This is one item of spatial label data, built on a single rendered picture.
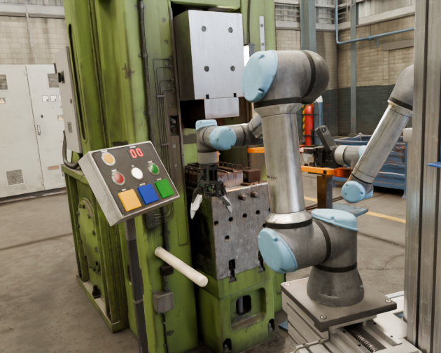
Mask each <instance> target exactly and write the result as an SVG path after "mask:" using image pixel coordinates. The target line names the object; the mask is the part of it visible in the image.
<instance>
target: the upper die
mask: <svg viewBox="0 0 441 353"><path fill-rule="evenodd" d="M180 108H181V119H212V118H227V117H235V116H239V99H238V97H229V98H218V99H198V100H188V101H180Z"/></svg>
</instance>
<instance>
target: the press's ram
mask: <svg viewBox="0 0 441 353"><path fill-rule="evenodd" d="M173 23H174V40H175V49H176V66H177V74H178V91H179V99H180V101H188V100H198V99H218V98H229V97H244V96H245V95H244V94H243V92H242V74H243V70H244V42H243V28H242V14H241V13H222V12H212V11H193V10H187V11H185V12H183V13H181V14H179V15H177V16H175V17H173Z"/></svg>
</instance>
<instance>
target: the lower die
mask: <svg viewBox="0 0 441 353"><path fill-rule="evenodd" d="M187 164H188V166H190V167H191V168H190V169H191V170H190V180H191V181H193V173H194V180H195V182H196V183H197V169H195V171H193V168H192V167H197V168H198V169H199V168H200V166H199V165H194V164H190V163H187ZM219 167H220V168H224V169H231V170H233V173H231V174H228V171H224V170H220V169H217V175H218V179H220V180H221V181H224V186H225V187H224V188H229V187H233V186H239V185H241V183H243V173H242V170H240V169H234V168H229V167H223V166H219ZM188 168H189V167H187V169H186V170H185V174H186V179H187V180H189V176H188Z"/></svg>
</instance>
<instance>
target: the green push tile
mask: <svg viewBox="0 0 441 353"><path fill-rule="evenodd" d="M154 184H155V186H156V188H157V190H158V192H159V194H160V196H161V197H162V199H164V198H167V197H169V196H172V195H174V192H173V190H172V188H171V186H170V185H169V182H168V180H167V179H164V180H161V181H157V182H155V183H154Z"/></svg>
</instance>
